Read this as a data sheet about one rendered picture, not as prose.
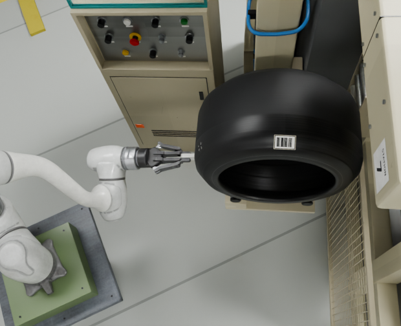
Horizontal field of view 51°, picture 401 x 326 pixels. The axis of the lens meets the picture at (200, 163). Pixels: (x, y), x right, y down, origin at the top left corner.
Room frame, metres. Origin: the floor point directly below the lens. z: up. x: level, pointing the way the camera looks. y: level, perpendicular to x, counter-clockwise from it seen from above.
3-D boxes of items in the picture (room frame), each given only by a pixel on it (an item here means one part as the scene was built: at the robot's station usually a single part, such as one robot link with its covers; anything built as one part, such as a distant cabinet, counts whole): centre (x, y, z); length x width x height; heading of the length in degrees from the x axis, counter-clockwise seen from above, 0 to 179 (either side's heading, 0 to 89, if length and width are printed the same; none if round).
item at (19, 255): (0.50, 0.76, 0.92); 0.18 x 0.16 x 0.22; 30
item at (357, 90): (0.76, -0.71, 1.05); 0.20 x 0.15 x 0.30; 163
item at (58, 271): (0.47, 0.76, 0.78); 0.22 x 0.18 x 0.06; 20
